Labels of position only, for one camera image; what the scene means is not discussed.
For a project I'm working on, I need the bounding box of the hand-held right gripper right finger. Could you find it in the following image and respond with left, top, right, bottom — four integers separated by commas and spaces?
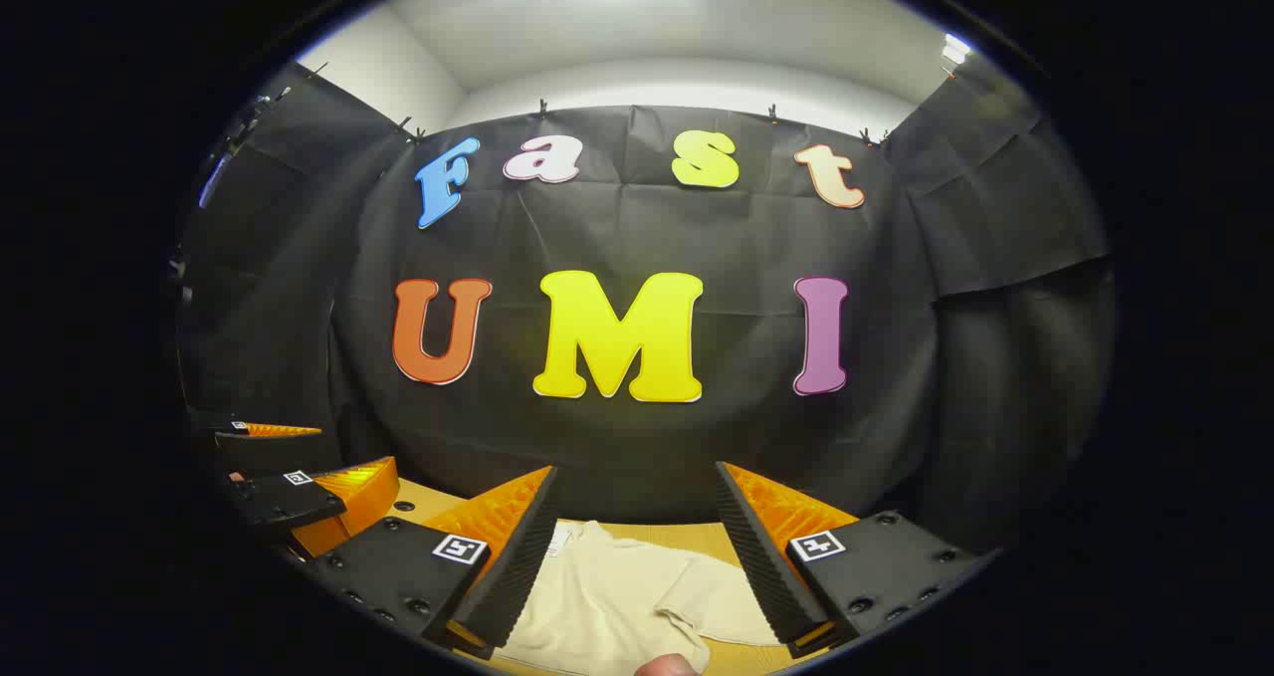
715, 462, 996, 657

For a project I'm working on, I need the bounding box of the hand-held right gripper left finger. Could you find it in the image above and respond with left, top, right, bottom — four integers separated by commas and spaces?
304, 465, 560, 662

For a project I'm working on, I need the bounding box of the cream white garment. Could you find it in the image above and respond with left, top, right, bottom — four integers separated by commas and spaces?
498, 520, 787, 676

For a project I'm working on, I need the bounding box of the black backdrop cloth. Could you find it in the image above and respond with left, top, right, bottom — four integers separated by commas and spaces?
177, 54, 1116, 558

